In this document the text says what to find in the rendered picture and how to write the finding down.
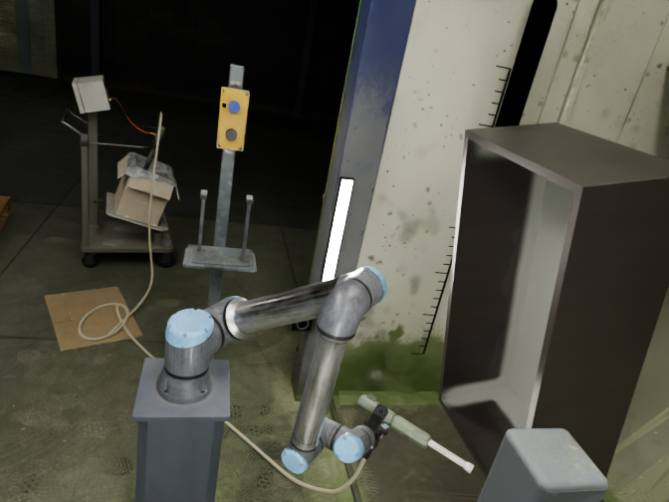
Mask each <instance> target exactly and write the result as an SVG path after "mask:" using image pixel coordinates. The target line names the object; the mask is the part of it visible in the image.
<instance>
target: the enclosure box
mask: <svg viewBox="0 0 669 502"><path fill-rule="evenodd" d="M668 287H669V160H666V159H663V158H660V157H657V156H654V155H651V154H648V153H645V152H642V151H639V150H636V149H634V148H631V147H628V146H625V145H622V144H619V143H616V142H613V141H610V140H607V139H604V138H602V137H599V136H596V135H593V134H590V133H587V132H584V131H581V130H578V129H575V128H572V127H570V126H567V125H562V124H559V123H548V124H536V125H511V126H498V127H485V128H473V129H465V138H464V148H463V158H462V168H461V178H460V188H459V198H458V209H457V219H456V229H455V239H454V249H453V259H452V269H451V279H450V289H449V299H448V309H447V319H446V329H445V339H444V349H443V359H442V369H441V379H440V388H439V398H438V399H439V401H440V403H441V405H442V406H443V408H444V410H445V411H446V413H447V415H448V416H449V418H450V420H451V421H452V423H453V425H454V426H455V428H456V429H457V431H458V433H459V434H460V436H461V438H462V439H463V441H464V443H465V444H466V446H467V448H468V449H469V451H470V453H471V454H472V456H473V458H474V459H475V461H476V463H477V464H478V466H479V468H480V469H481V471H482V473H483V474H484V476H485V478H486V479H487V477H488V475H489V472H490V470H491V467H492V465H493V463H494V460H495V458H496V455H497V453H498V451H499V448H500V446H501V443H502V441H503V439H504V436H505V434H506V432H507V431H508V430H509V429H512V428H563V429H565V430H567V431H568V432H569V433H570V435H571V436H572V437H573V438H574V440H575V441H576V442H577V443H578V444H579V446H580V447H581V448H582V449H583V451H584V452H585V453H586V454H587V456H588V457H589V458H590V459H591V460H592V462H593V463H594V464H595V465H596V467H597V468H598V469H599V470H600V472H601V473H602V474H603V475H604V476H605V478H606V476H607V473H608V470H609V467H610V464H611V461H612V458H613V455H614V452H615V449H616V446H617V443H618V440H619V436H620V433H621V430H622V427H623V424H624V421H625V418H626V415H627V412H628V409H629V406H630V403H631V401H632V398H633V394H634V391H635V388H636V385H637V382H638V379H639V376H640V373H641V370H642V367H643V364H644V361H645V358H646V355H647V351H648V348H649V345H650V342H651V339H652V336H653V333H654V330H655V327H656V324H657V321H658V318H659V315H660V312H661V308H662V305H663V302H664V299H665V296H666V293H667V290H668Z"/></svg>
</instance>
